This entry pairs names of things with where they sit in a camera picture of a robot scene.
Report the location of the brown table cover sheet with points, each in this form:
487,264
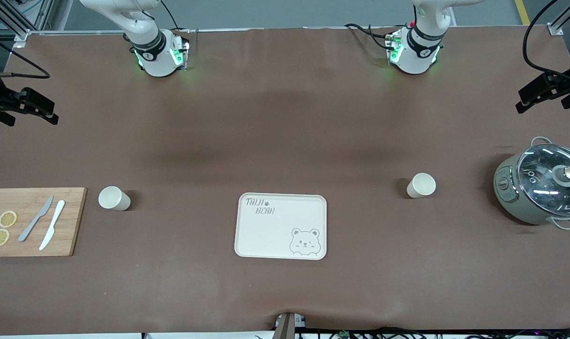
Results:
284,132

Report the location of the grey plastic knife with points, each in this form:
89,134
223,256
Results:
33,223

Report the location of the white plastic cup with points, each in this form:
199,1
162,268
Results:
422,185
110,197

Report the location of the lemon slice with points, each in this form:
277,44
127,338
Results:
0,238
7,219

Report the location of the white plastic knife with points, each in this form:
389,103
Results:
53,223

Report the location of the glass pot lid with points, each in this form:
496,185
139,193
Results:
543,183

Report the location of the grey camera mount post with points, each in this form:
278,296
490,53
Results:
284,327

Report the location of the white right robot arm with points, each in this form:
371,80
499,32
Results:
156,59

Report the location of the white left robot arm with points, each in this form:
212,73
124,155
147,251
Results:
414,59

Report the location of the grey-green electric cooking pot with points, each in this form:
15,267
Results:
508,188

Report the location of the cream tray with bear print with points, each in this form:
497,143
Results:
275,235

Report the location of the aluminium frame profile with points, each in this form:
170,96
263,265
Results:
12,19
562,19

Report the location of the bamboo cutting board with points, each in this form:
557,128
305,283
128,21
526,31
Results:
70,226

